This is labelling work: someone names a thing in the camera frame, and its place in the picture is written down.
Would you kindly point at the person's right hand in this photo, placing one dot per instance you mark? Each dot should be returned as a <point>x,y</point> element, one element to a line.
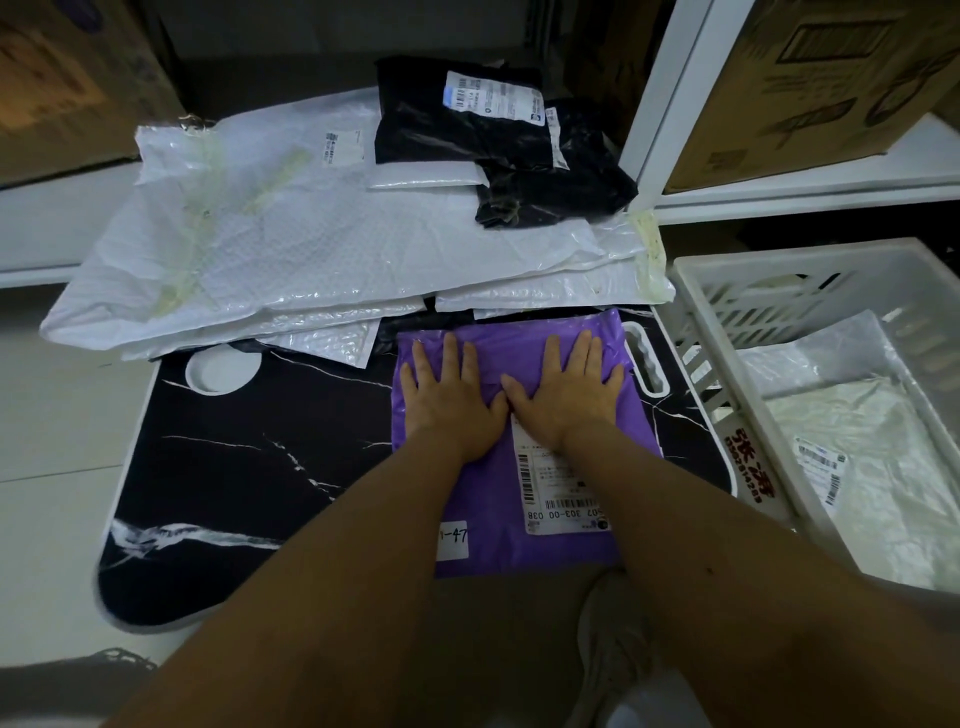
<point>566,401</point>

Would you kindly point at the person's left hand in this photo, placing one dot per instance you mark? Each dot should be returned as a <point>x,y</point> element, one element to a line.
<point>450,412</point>

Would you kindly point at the purple mailer bag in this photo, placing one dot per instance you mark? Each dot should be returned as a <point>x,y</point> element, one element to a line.
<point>495,495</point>

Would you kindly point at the white plastic basket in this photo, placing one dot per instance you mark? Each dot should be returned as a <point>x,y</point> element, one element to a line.
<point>735,300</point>

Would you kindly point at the pile of white mailers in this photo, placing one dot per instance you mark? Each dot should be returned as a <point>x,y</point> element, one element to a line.
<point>337,247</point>

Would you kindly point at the translucent white bubble mailer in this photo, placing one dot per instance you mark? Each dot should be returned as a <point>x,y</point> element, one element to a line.
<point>817,356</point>

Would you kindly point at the white metal shelf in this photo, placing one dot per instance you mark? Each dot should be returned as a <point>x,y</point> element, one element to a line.
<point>787,202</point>

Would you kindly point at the cream mailer with handwritten label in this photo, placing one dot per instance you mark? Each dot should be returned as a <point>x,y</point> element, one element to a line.
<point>885,480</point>

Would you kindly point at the person's right forearm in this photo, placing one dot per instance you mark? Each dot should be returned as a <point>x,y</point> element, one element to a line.
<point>750,585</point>

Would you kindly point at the person's left forearm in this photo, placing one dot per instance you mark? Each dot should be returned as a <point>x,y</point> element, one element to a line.
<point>315,592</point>

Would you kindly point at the person's white shorts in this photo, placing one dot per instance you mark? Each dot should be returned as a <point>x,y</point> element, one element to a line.
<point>60,697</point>

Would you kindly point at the black marble lap table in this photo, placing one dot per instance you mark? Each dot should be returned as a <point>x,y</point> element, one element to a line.
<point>262,465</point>

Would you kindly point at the cardboard box with black print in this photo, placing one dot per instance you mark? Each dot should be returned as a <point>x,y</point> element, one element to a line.
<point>810,97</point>

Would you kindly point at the cardboard box with orange label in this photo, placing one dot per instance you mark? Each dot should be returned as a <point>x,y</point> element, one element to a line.
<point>75,90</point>

